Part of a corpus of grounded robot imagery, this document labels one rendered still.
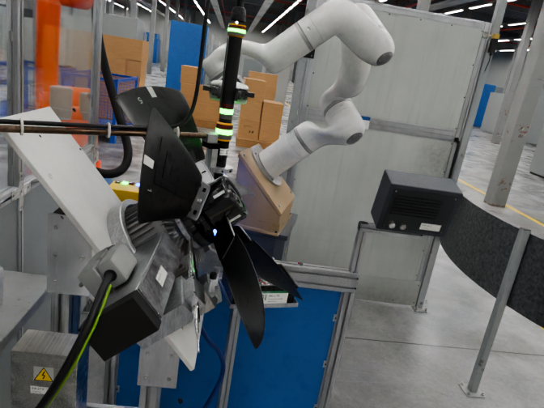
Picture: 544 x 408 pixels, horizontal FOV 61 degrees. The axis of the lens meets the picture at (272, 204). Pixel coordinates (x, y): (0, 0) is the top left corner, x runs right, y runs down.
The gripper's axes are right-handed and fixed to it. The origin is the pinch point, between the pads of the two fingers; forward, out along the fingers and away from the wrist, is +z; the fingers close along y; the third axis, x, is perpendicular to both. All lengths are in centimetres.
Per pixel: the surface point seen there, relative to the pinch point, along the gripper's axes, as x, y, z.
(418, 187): -23, -67, -29
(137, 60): -20, 192, -772
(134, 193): -39, 28, -31
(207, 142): -12.4, 3.4, 4.2
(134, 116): -8.3, 21.2, 6.4
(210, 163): -17.9, 2.0, 3.2
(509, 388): -146, -177, -94
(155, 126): -6.1, 11.8, 31.6
